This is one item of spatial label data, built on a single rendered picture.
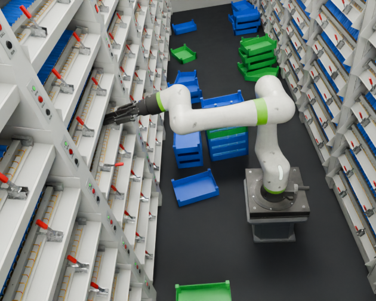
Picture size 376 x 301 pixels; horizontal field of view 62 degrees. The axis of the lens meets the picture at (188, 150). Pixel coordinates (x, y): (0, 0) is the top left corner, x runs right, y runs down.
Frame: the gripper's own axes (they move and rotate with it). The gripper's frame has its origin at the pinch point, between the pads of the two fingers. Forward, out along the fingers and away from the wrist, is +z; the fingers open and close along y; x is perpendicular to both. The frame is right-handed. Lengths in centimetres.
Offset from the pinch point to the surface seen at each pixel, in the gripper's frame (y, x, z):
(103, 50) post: 18.1, 23.7, -7.5
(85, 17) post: 18.1, 39.2, -8.1
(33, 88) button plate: -48, 46, -13
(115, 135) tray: -5.1, -6.5, -0.6
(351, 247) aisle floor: -26, -117, -98
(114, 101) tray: 17.7, -2.5, 1.4
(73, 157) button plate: -47, 21, -8
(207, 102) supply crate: 76, -61, -33
